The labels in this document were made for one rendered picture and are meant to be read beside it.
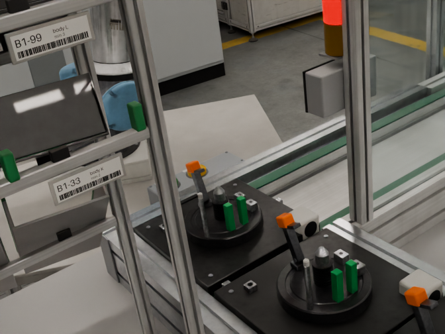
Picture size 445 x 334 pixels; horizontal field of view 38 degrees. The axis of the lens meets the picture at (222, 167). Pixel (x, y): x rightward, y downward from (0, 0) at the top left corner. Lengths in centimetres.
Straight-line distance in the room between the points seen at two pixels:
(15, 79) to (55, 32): 341
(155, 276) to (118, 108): 46
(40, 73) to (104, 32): 269
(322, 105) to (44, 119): 46
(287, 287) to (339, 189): 41
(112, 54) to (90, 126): 67
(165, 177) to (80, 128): 11
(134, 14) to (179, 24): 366
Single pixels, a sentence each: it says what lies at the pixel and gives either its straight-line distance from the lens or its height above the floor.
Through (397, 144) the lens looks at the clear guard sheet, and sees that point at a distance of 117.
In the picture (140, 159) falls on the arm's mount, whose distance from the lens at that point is 157.
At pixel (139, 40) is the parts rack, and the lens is 71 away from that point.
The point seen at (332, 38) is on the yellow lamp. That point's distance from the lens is 102.
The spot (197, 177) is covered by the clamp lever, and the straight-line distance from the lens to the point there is 117.
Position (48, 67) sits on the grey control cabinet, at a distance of 410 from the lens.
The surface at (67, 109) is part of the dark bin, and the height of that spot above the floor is 134.
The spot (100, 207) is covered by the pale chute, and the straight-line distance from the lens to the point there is 91.
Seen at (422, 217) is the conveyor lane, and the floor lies 90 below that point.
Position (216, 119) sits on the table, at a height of 86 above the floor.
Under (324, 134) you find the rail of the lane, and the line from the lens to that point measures 146.
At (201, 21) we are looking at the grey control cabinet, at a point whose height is 43.
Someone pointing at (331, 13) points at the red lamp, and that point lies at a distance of 101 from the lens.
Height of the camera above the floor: 161
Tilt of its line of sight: 28 degrees down
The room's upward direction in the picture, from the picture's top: 8 degrees counter-clockwise
